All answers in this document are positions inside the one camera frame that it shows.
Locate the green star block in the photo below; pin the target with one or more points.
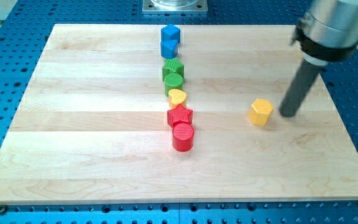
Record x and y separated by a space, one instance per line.
173 65

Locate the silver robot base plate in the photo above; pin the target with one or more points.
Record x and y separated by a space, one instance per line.
174 5

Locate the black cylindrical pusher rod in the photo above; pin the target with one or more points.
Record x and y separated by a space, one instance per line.
299 87

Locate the green cylinder block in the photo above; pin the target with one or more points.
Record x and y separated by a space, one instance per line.
173 81

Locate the wooden board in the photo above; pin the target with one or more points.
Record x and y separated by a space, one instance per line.
92 124

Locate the yellow hexagon block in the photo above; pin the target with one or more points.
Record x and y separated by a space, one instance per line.
260 112

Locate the red cylinder block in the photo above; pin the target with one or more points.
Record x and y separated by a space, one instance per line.
183 137

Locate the red star block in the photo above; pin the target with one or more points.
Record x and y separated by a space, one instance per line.
178 115

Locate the blue cube block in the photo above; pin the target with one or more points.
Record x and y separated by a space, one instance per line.
170 32

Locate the yellow heart block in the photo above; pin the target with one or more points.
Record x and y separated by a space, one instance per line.
177 97

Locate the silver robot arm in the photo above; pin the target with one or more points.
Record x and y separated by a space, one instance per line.
328 32

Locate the blue perforated metal table plate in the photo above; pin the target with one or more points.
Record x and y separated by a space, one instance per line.
25 27

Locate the blue triangle block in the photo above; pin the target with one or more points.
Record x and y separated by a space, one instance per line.
169 49

